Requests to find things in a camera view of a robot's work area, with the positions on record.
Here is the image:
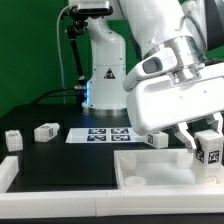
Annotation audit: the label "grey cable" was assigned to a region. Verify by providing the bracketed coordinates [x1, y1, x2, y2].
[55, 4, 75, 105]

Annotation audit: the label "white fence wall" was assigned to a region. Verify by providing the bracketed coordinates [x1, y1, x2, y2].
[0, 187, 224, 219]
[0, 156, 19, 193]

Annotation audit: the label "white fence left wall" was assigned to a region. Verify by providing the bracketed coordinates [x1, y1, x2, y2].
[0, 156, 19, 193]

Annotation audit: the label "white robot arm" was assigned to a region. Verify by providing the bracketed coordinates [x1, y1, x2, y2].
[69, 0, 224, 151]

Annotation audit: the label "black camera stand pole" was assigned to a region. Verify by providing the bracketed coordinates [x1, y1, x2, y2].
[66, 7, 86, 85]

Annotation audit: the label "marker sheet with tags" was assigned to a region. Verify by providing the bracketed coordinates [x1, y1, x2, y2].
[66, 127, 144, 144]

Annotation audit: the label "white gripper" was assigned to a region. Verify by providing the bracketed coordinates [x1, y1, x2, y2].
[127, 75, 224, 153]

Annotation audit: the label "white fence front wall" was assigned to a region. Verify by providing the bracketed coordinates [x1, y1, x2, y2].
[0, 187, 224, 219]

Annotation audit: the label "white square table top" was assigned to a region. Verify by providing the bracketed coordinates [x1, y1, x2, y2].
[114, 149, 224, 194]

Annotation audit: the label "black cables on table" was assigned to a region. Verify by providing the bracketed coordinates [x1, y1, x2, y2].
[30, 85, 88, 106]

